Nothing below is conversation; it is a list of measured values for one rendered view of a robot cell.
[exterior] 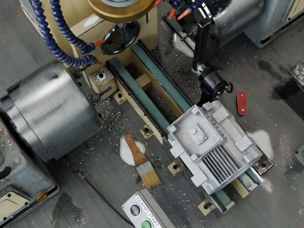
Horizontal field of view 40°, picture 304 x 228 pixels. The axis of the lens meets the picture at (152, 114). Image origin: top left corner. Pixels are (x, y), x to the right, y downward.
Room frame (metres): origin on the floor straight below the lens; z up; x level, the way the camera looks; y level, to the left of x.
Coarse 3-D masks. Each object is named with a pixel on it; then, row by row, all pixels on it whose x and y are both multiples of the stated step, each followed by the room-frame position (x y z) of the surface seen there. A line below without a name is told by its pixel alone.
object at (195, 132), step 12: (192, 108) 0.40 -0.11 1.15; (180, 120) 0.38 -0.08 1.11; (192, 120) 0.38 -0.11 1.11; (204, 120) 0.37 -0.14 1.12; (180, 132) 0.35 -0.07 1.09; (192, 132) 0.34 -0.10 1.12; (204, 132) 0.34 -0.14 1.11; (216, 132) 0.32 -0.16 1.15; (180, 144) 0.31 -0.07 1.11; (192, 144) 0.31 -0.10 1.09; (204, 144) 0.31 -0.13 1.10; (216, 144) 0.29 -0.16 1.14; (192, 156) 0.27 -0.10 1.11; (204, 156) 0.27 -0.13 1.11
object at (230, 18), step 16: (192, 0) 0.74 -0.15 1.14; (208, 0) 0.72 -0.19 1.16; (224, 0) 0.72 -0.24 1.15; (240, 0) 0.73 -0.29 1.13; (256, 0) 0.74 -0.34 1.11; (176, 16) 0.79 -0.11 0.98; (192, 16) 0.73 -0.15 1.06; (208, 16) 0.68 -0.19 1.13; (224, 16) 0.68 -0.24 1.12; (240, 16) 0.69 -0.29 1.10; (256, 16) 0.72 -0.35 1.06; (192, 32) 0.67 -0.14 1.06; (224, 32) 0.65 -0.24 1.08; (240, 32) 0.68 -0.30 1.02; (208, 48) 0.66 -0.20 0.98
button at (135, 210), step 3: (135, 204) 0.17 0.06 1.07; (132, 207) 0.16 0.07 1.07; (135, 207) 0.16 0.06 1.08; (138, 207) 0.16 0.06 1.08; (132, 210) 0.16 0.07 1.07; (135, 210) 0.15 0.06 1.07; (138, 210) 0.15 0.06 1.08; (132, 213) 0.15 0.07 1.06; (135, 213) 0.15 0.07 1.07; (138, 213) 0.15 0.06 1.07
